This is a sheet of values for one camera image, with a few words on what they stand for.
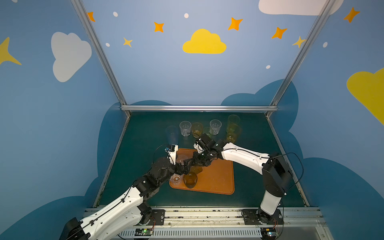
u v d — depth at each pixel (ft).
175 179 2.83
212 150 2.06
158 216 2.46
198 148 2.53
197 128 3.56
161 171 1.82
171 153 2.17
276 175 1.53
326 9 2.31
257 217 2.45
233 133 3.35
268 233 2.34
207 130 3.42
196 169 2.69
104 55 2.84
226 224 2.42
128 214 1.95
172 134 3.25
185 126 3.54
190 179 2.74
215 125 3.62
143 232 2.31
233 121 3.39
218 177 2.90
